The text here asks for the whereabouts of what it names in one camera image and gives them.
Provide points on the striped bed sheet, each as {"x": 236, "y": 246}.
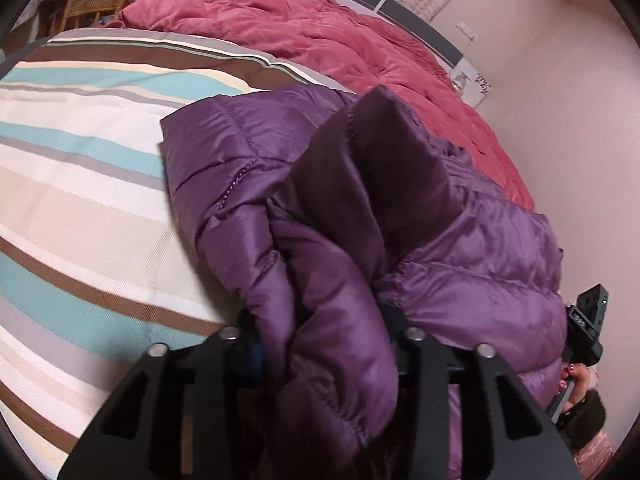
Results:
{"x": 93, "y": 266}

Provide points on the purple down jacket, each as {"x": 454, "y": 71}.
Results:
{"x": 315, "y": 207}

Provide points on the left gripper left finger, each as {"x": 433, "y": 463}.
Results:
{"x": 188, "y": 413}

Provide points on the right hand red nails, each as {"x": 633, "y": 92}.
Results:
{"x": 582, "y": 378}

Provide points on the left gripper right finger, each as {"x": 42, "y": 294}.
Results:
{"x": 505, "y": 433}

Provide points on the white grey headboard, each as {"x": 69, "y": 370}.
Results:
{"x": 471, "y": 85}

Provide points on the white wall socket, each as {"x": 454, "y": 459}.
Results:
{"x": 467, "y": 31}

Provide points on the pink red quilt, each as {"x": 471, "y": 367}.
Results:
{"x": 358, "y": 51}

